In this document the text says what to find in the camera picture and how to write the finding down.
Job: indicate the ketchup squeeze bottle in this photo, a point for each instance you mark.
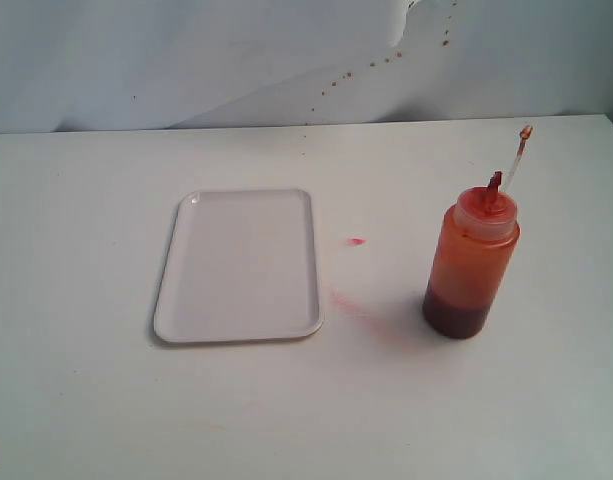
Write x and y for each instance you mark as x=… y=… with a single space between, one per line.
x=477 y=239

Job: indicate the white rectangular plastic tray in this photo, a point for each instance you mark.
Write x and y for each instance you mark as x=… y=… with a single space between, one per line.
x=241 y=267

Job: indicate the white backdrop paper sheet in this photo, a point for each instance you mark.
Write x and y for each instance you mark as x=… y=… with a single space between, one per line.
x=129 y=65

